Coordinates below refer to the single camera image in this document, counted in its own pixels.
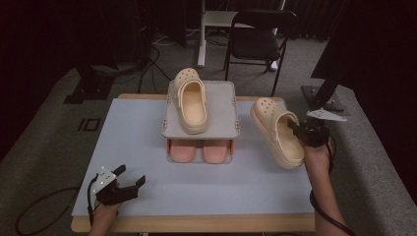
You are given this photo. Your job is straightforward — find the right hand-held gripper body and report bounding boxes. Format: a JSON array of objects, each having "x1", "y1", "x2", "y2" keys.
[{"x1": 296, "y1": 108, "x2": 347, "y2": 148}]

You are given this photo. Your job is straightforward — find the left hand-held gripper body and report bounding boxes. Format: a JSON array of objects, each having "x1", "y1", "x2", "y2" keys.
[{"x1": 94, "y1": 167, "x2": 139, "y2": 207}]

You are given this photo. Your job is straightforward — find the cream clog shoe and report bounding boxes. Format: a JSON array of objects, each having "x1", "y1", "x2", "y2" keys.
[
  {"x1": 171, "y1": 67, "x2": 210, "y2": 136},
  {"x1": 249, "y1": 96, "x2": 306, "y2": 170}
]

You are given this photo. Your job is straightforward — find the pink slide slipper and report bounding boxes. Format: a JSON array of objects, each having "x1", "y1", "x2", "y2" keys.
[
  {"x1": 169, "y1": 140, "x2": 199, "y2": 164},
  {"x1": 201, "y1": 140, "x2": 229, "y2": 164}
]

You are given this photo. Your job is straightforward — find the grey two-tier shoe rack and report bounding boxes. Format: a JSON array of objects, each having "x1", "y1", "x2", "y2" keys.
[{"x1": 161, "y1": 79, "x2": 241, "y2": 164}]

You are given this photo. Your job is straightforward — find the person's left hand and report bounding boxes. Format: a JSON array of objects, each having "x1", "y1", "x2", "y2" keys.
[{"x1": 92, "y1": 202, "x2": 122, "y2": 225}]

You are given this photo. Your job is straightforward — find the person's right hand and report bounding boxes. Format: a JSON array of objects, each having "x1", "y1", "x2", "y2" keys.
[{"x1": 303, "y1": 137, "x2": 336, "y2": 178}]

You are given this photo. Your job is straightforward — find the light blue table mat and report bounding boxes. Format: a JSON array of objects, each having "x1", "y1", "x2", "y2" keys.
[{"x1": 71, "y1": 97, "x2": 316, "y2": 218}]

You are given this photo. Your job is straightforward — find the wooden table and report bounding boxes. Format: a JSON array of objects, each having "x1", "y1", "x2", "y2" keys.
[{"x1": 71, "y1": 93, "x2": 317, "y2": 234}]

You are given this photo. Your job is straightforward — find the black stand base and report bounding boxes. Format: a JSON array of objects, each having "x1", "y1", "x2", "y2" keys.
[{"x1": 63, "y1": 67, "x2": 116, "y2": 105}]

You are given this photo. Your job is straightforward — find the black folding chair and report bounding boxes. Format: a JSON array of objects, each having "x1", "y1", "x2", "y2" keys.
[{"x1": 223, "y1": 9, "x2": 299, "y2": 97}]

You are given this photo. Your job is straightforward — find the dark curtain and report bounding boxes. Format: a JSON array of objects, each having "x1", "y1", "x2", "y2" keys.
[
  {"x1": 0, "y1": 0, "x2": 142, "y2": 158},
  {"x1": 311, "y1": 0, "x2": 417, "y2": 198}
]

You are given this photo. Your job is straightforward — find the left hand-held gripper black cable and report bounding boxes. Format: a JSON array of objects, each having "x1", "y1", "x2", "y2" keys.
[{"x1": 14, "y1": 173, "x2": 99, "y2": 236}]

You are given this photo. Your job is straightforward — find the hand-held gripper black cable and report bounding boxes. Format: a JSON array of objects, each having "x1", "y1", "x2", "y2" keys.
[
  {"x1": 309, "y1": 134, "x2": 358, "y2": 236},
  {"x1": 14, "y1": 173, "x2": 99, "y2": 236}
]

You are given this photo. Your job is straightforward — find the black stand with base plate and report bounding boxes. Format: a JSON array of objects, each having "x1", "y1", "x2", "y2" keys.
[{"x1": 301, "y1": 73, "x2": 345, "y2": 112}]

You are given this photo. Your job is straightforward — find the right hand-held gripper black cable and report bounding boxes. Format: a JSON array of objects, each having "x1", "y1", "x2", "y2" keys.
[{"x1": 309, "y1": 134, "x2": 358, "y2": 236}]

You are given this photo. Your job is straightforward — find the black floor cable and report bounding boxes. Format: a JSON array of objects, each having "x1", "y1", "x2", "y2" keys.
[{"x1": 137, "y1": 45, "x2": 173, "y2": 94}]

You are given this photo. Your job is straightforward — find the white desk frame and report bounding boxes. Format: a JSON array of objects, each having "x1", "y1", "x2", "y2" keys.
[{"x1": 197, "y1": 0, "x2": 286, "y2": 72}]

